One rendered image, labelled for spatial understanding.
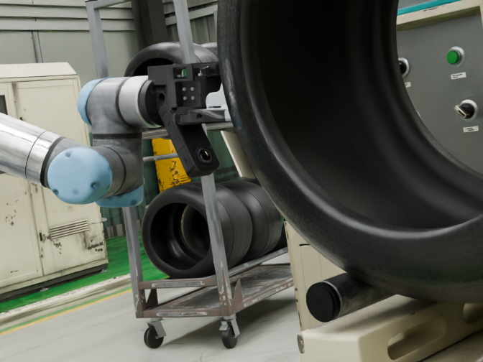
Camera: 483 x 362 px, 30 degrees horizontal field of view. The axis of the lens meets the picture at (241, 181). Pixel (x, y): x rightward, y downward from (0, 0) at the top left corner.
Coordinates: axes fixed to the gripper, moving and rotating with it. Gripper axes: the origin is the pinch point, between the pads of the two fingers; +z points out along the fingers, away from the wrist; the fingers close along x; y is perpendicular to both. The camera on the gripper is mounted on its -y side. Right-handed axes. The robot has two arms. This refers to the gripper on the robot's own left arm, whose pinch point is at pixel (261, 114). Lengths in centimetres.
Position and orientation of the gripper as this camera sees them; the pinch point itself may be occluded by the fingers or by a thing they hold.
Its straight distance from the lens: 115.8
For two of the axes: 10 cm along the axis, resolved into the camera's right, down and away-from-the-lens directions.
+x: 6.9, -1.5, 7.0
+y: -0.7, -9.9, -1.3
